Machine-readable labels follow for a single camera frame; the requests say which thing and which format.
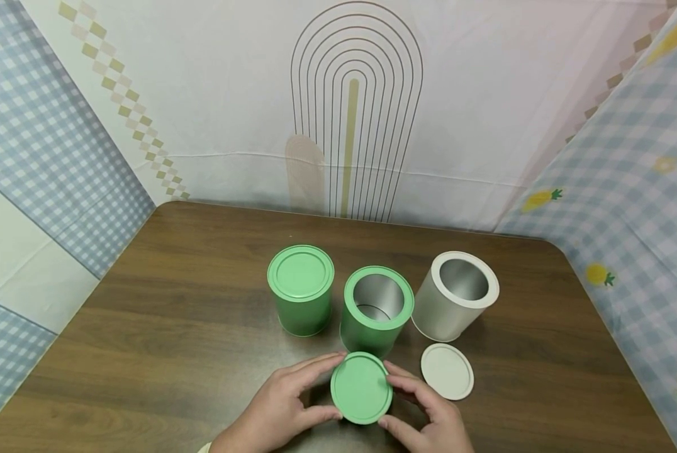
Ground person's left hand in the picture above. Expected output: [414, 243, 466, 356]
[209, 352, 347, 453]

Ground person's right hand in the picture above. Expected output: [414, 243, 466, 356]
[378, 360, 475, 453]

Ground green round tin lid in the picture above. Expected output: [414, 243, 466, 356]
[330, 352, 394, 425]

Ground white round tin lid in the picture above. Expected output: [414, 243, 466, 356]
[420, 343, 475, 401]

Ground open green tin can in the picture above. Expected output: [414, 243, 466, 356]
[339, 266, 415, 361]

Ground closed green tin can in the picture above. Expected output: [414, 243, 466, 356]
[267, 245, 335, 337]

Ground open white tin can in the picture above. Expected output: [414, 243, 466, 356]
[411, 251, 500, 343]

